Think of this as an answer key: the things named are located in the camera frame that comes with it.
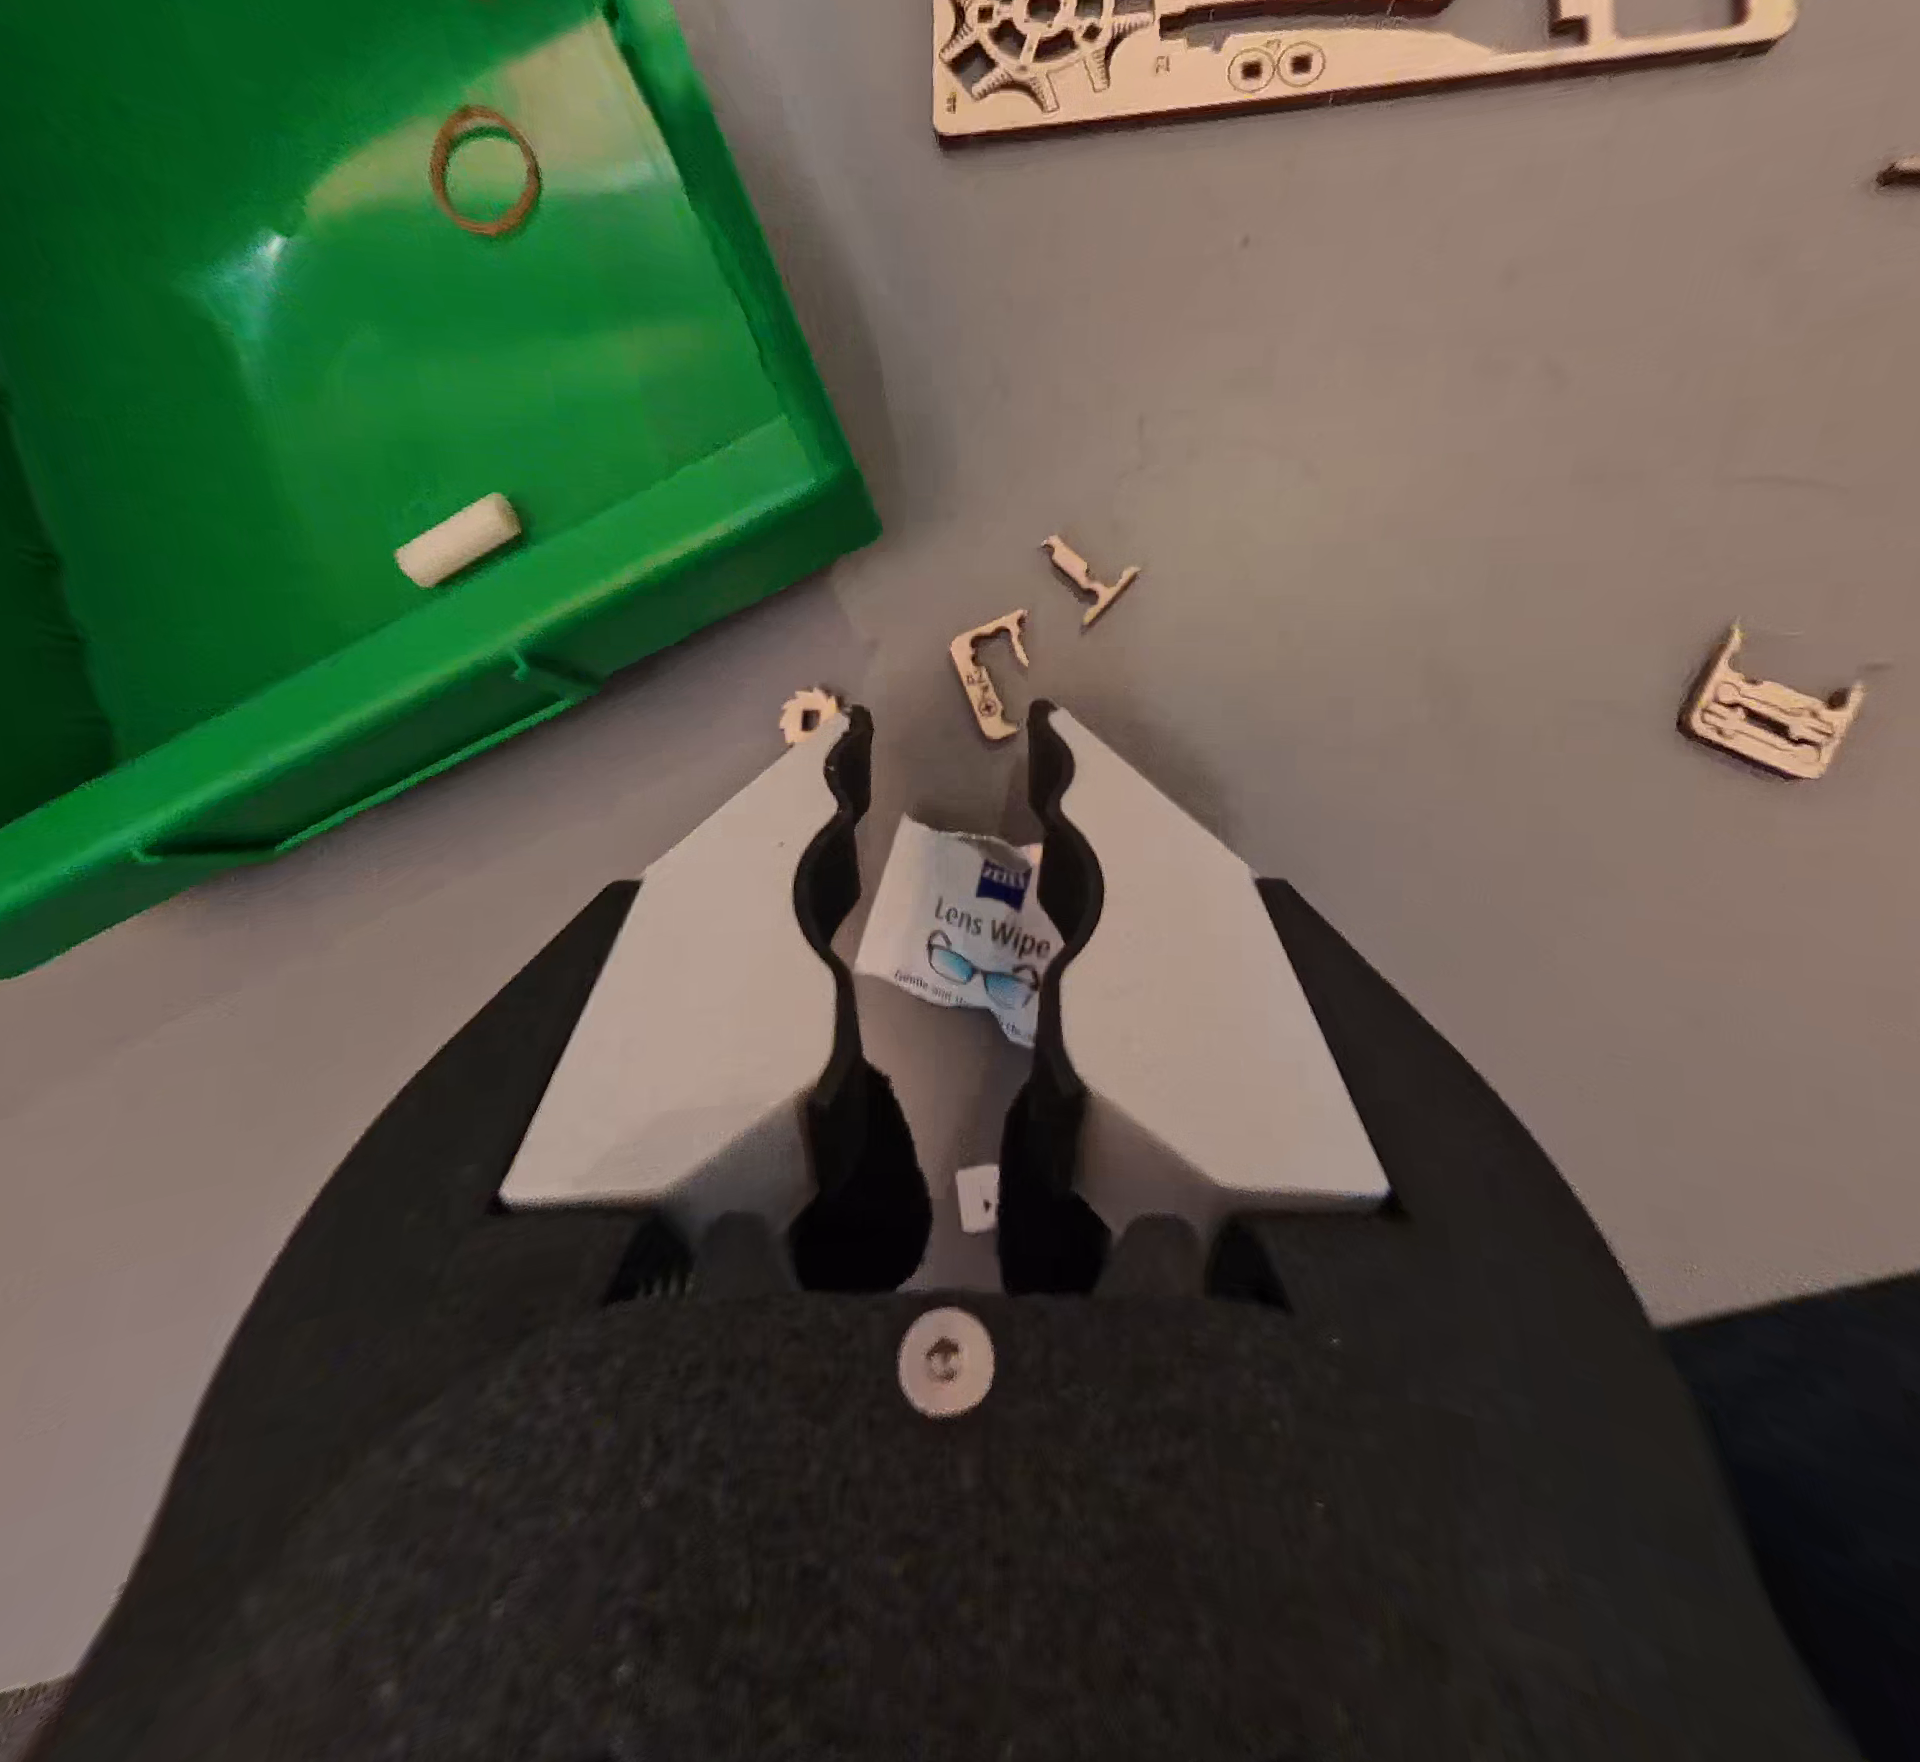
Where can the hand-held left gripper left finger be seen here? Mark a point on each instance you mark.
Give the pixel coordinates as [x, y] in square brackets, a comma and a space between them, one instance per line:
[678, 1027]

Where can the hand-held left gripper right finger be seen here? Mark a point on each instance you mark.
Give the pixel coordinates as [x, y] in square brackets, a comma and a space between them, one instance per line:
[1216, 1027]

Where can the white paper scrap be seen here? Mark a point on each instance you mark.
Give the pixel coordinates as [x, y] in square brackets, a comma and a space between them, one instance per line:
[977, 1200]
[946, 922]

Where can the grey desk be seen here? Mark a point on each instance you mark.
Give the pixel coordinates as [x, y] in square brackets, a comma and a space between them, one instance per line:
[1428, 442]

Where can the tiny wooden cog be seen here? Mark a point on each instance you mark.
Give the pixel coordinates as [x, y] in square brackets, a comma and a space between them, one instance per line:
[797, 725]

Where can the small wooden key piece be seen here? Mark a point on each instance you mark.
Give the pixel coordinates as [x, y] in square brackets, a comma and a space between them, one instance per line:
[1103, 589]

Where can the small white cylinder piece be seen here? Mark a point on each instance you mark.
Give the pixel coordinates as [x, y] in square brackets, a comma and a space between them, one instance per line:
[459, 540]

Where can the green plastic bin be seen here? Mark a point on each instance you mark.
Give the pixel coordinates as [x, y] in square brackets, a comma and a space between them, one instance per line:
[302, 368]

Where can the dark trousers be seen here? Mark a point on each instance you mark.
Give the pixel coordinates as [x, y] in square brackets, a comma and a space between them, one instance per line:
[1831, 1492]

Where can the brown rubber band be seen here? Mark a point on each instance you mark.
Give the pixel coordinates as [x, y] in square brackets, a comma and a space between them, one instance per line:
[437, 171]

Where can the wooden hook bracket piece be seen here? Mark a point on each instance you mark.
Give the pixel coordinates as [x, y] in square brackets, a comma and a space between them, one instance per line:
[977, 690]

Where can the wooden frame with pegs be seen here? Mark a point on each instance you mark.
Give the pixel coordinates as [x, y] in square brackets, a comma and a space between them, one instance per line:
[1755, 747]

